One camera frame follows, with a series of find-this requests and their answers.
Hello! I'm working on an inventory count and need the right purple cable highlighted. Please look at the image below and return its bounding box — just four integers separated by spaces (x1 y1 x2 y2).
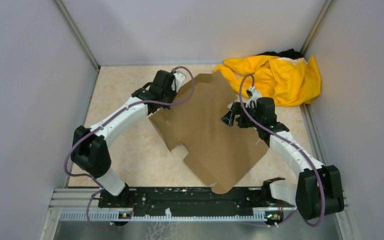
238 73 326 228

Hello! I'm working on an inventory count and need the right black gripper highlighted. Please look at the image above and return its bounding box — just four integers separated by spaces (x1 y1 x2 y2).
221 101 263 128

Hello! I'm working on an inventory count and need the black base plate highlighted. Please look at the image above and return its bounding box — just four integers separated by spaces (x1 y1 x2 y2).
98 187 290 217

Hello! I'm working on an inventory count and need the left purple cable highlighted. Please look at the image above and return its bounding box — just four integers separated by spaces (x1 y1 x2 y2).
63 65 196 230

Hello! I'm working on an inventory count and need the purple cable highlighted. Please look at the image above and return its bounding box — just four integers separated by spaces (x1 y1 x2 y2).
238 73 326 228
63 65 196 230

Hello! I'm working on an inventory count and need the yellow cloth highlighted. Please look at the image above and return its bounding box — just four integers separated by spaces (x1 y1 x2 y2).
213 55 322 107

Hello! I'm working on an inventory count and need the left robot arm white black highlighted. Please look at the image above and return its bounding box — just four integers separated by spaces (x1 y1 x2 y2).
69 70 186 207

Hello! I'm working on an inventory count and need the brown cardboard box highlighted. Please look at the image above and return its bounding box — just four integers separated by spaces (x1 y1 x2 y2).
149 71 269 195

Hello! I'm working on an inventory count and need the aluminium frame rail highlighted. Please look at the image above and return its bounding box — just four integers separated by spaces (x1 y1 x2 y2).
50 187 295 224

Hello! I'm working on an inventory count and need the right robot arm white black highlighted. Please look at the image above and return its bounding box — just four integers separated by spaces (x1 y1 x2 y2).
221 97 345 221

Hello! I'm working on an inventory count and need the black cloth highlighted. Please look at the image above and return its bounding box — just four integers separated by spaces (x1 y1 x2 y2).
257 48 304 60

